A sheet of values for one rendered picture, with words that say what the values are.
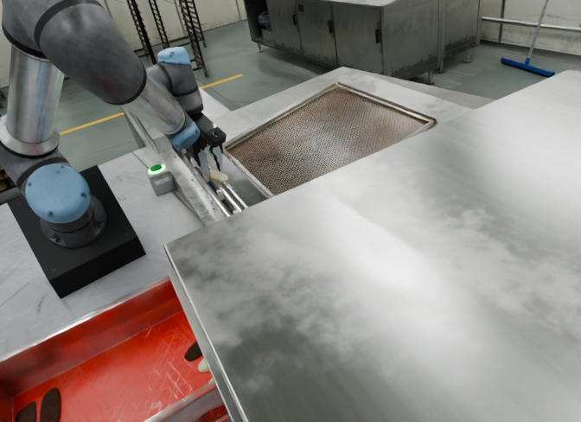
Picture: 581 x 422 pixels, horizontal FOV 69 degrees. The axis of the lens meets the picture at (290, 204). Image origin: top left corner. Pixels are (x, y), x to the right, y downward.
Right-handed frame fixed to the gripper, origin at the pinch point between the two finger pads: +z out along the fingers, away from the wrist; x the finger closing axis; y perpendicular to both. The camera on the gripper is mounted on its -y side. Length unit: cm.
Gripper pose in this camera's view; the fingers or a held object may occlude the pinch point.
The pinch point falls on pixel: (214, 171)
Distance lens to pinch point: 128.4
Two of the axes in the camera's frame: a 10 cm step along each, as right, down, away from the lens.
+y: -7.0, -2.9, 6.5
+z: 1.8, 8.2, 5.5
